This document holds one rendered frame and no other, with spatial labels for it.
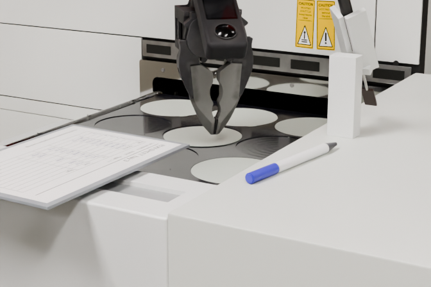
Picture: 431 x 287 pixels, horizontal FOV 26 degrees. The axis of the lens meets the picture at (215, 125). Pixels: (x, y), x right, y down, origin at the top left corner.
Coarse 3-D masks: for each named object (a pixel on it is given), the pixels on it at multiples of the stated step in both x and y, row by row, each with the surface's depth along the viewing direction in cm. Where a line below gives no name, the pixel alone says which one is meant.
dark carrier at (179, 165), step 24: (168, 96) 141; (96, 120) 127; (120, 120) 128; (144, 120) 128; (168, 120) 128; (192, 120) 127; (240, 144) 117; (264, 144) 117; (288, 144) 117; (144, 168) 107; (168, 168) 107
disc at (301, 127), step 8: (288, 120) 128; (296, 120) 128; (304, 120) 128; (312, 120) 128; (320, 120) 128; (280, 128) 124; (288, 128) 124; (296, 128) 124; (304, 128) 124; (312, 128) 124
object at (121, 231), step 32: (96, 192) 81; (128, 192) 82; (160, 192) 82; (192, 192) 81; (0, 224) 84; (32, 224) 82; (64, 224) 80; (96, 224) 78; (128, 224) 77; (160, 224) 75; (0, 256) 85; (32, 256) 83; (64, 256) 81; (96, 256) 79; (128, 256) 77; (160, 256) 76
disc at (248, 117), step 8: (216, 112) 132; (240, 112) 132; (248, 112) 132; (256, 112) 132; (264, 112) 132; (232, 120) 128; (240, 120) 128; (248, 120) 128; (256, 120) 128; (264, 120) 128; (272, 120) 128
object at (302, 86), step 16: (144, 64) 147; (160, 64) 146; (176, 64) 144; (144, 80) 148; (256, 80) 138; (272, 80) 137; (288, 80) 135; (304, 80) 134; (320, 80) 133; (320, 96) 133
